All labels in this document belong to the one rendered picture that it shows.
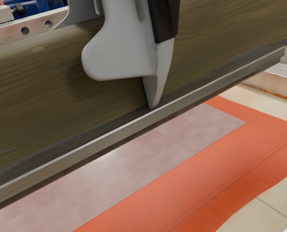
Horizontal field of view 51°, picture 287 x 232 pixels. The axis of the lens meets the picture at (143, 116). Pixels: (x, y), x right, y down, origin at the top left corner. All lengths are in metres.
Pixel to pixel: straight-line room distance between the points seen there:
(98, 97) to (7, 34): 0.70
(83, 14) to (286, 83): 0.32
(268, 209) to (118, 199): 0.15
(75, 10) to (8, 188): 0.13
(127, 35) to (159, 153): 0.22
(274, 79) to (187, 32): 0.27
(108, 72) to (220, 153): 0.23
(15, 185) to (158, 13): 0.13
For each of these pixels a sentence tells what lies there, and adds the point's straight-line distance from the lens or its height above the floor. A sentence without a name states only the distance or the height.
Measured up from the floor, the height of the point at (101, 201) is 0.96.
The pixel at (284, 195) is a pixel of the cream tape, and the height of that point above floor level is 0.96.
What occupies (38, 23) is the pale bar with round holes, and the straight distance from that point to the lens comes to 0.90.
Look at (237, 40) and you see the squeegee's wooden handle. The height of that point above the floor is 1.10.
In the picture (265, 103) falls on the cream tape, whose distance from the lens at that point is 0.47.
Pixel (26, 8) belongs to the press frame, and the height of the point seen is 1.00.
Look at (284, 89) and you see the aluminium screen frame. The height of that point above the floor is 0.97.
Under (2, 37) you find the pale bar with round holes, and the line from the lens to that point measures 0.88.
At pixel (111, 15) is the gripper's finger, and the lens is 0.18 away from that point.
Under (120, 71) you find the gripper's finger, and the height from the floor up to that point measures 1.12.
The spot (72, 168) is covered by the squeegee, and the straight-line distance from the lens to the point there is 0.23.
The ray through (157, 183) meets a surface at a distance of 0.34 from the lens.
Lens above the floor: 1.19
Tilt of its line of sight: 31 degrees down
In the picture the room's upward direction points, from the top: 10 degrees counter-clockwise
